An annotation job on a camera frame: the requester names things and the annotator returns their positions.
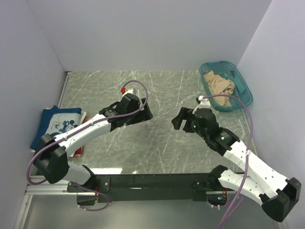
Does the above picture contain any blue t-shirt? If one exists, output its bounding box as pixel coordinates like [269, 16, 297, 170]
[30, 105, 81, 150]

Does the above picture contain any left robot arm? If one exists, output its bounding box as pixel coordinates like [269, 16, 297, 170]
[33, 93, 153, 192]

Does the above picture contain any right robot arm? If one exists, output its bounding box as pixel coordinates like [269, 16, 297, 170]
[172, 107, 301, 222]

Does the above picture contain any beige garment in bin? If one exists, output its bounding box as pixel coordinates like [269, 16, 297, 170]
[204, 71, 235, 107]

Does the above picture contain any teal plastic bin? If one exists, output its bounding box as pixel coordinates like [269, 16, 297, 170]
[199, 61, 253, 112]

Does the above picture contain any white folded t-shirt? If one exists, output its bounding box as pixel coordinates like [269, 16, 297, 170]
[81, 111, 87, 123]

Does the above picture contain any black base beam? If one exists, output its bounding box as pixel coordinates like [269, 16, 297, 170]
[66, 173, 229, 206]

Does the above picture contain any red folded t-shirt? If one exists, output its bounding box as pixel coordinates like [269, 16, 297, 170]
[70, 147, 83, 157]

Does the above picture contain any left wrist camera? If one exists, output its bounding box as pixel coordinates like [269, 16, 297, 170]
[121, 87, 137, 96]

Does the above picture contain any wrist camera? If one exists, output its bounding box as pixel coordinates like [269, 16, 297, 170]
[193, 95, 211, 114]
[121, 87, 137, 96]

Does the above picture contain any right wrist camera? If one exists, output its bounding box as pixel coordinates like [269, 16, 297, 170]
[193, 95, 211, 114]

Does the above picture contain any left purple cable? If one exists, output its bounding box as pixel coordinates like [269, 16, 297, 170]
[26, 80, 150, 212]

